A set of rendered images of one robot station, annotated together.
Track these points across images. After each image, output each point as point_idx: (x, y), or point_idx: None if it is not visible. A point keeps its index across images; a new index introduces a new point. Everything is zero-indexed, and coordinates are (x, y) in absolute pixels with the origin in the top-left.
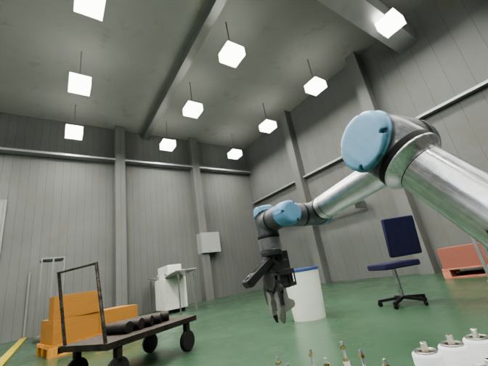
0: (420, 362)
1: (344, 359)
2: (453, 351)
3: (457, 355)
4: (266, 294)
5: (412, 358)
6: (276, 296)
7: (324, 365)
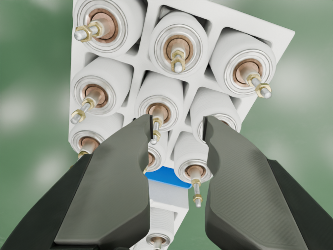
0: (157, 224)
1: (194, 182)
2: (142, 248)
3: (140, 244)
4: (302, 227)
5: (170, 228)
6: (110, 199)
7: (155, 131)
